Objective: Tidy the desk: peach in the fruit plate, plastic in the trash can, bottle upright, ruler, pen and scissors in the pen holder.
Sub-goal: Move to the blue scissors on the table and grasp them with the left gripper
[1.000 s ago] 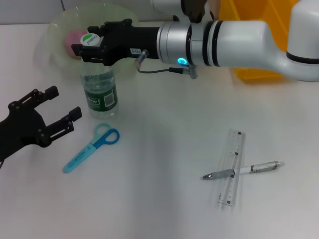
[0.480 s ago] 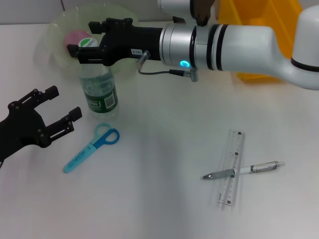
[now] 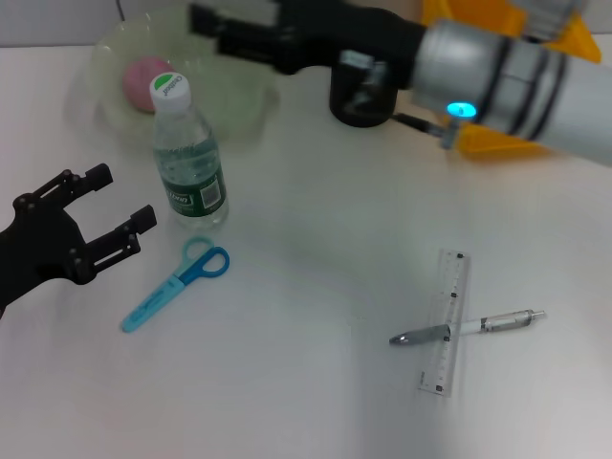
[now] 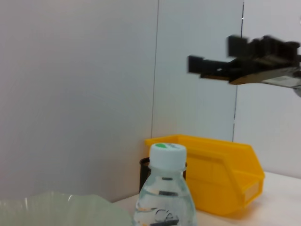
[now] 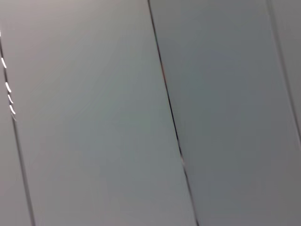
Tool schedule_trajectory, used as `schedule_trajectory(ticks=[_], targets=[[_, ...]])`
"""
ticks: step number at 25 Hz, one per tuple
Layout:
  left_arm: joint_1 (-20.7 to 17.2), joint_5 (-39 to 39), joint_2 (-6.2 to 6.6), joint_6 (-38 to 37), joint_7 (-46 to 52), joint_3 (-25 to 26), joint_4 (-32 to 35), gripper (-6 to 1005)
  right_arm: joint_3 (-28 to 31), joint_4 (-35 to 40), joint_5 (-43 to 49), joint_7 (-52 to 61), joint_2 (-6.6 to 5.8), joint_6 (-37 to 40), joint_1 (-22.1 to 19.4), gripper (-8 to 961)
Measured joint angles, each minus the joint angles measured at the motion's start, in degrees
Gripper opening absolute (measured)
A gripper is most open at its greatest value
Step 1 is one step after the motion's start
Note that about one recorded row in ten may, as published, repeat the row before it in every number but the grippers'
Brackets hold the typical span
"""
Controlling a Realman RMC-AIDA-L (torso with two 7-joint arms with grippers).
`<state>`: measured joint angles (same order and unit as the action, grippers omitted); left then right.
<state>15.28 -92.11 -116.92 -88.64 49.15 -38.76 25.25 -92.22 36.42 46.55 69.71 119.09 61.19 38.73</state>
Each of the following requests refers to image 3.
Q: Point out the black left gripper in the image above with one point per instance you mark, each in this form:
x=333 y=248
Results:
x=38 y=248

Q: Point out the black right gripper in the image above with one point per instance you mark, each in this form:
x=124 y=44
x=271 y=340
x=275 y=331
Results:
x=344 y=28

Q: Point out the clear green-label water bottle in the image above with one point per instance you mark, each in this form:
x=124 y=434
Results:
x=191 y=191

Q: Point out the pink peach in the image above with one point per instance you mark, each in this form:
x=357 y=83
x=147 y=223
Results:
x=138 y=81

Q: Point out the translucent green fruit plate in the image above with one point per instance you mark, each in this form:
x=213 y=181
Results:
x=239 y=110

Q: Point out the blue teal scissors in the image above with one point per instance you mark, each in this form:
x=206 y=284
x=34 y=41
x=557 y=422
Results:
x=201 y=268

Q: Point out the black mesh pen cup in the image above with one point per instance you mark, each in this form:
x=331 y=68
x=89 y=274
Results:
x=363 y=105

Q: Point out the transparent plastic ruler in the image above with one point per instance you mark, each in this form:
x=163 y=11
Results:
x=447 y=287

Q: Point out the grey white ballpoint pen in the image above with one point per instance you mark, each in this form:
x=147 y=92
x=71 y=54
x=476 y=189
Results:
x=502 y=322

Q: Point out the yellow plastic bin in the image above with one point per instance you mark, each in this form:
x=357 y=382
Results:
x=478 y=14

